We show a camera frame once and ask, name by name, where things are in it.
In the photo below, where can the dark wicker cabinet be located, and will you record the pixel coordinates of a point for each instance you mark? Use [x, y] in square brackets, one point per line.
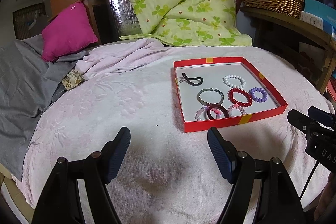
[29, 22]

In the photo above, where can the dark wooden shelf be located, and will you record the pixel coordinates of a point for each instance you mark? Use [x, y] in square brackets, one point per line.
[288, 22]

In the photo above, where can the white printed box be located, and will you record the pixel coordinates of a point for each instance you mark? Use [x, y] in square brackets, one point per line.
[311, 19]

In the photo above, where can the small floral pouch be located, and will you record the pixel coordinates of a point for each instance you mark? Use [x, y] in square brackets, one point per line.
[73, 79]

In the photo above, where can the blue cardboard box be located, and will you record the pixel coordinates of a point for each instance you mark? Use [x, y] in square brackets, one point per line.
[317, 7]

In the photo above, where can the pale pink bedspread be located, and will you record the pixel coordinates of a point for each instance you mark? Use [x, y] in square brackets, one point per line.
[118, 95]

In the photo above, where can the silver foil sheet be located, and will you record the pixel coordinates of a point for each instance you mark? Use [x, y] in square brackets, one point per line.
[120, 11]

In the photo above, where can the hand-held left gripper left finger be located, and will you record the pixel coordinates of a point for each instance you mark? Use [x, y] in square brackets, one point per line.
[119, 153]

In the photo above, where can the grey blanket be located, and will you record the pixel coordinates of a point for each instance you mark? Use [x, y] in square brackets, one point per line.
[21, 82]

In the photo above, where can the person's right forearm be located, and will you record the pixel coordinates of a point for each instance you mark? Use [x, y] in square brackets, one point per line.
[326, 203]

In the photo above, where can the red cardboard tray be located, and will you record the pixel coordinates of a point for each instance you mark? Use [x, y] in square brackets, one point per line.
[210, 125]

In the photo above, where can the dark maroon bangle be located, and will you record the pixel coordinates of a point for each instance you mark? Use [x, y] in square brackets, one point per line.
[207, 113]

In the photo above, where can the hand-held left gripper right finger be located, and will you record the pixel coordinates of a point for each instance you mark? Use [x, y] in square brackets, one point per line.
[219, 153]

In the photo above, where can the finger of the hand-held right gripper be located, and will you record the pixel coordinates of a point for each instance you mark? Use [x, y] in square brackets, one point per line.
[319, 112]
[298, 119]

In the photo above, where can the silver bangle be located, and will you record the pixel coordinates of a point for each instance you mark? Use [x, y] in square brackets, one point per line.
[200, 98]

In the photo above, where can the magenta cushion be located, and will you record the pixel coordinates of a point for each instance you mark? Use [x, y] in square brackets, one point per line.
[68, 29]

